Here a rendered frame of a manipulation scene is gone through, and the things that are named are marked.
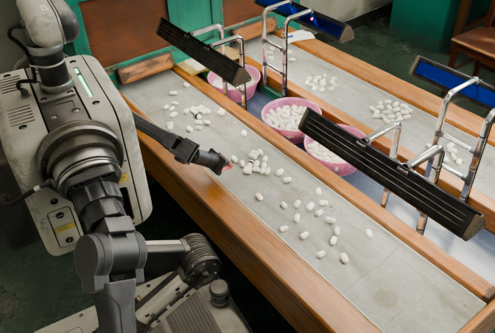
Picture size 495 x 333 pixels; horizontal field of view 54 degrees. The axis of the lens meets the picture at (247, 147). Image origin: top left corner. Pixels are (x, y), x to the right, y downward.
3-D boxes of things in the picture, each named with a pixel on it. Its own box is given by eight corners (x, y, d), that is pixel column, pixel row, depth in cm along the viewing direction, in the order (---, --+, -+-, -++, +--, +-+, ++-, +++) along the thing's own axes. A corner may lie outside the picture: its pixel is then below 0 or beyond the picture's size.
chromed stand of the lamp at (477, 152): (461, 220, 174) (495, 116, 147) (415, 191, 187) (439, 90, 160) (491, 197, 183) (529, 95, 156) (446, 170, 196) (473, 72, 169)
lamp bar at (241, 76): (235, 88, 182) (233, 71, 178) (155, 34, 222) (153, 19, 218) (252, 80, 186) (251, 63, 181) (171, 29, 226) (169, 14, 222)
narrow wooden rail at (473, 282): (479, 321, 145) (488, 298, 138) (173, 85, 262) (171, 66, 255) (489, 311, 147) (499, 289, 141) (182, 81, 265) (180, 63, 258)
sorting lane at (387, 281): (418, 370, 127) (420, 366, 126) (120, 93, 244) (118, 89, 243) (485, 309, 141) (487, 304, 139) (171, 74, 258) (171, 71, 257)
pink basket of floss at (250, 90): (255, 107, 238) (255, 90, 232) (202, 104, 242) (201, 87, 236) (264, 80, 258) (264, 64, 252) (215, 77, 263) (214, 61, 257)
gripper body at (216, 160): (213, 148, 184) (199, 144, 178) (229, 161, 177) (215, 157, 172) (205, 163, 185) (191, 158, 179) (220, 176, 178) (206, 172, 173)
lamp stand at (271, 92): (285, 107, 237) (286, 20, 210) (259, 90, 250) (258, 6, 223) (314, 93, 246) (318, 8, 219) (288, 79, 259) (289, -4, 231)
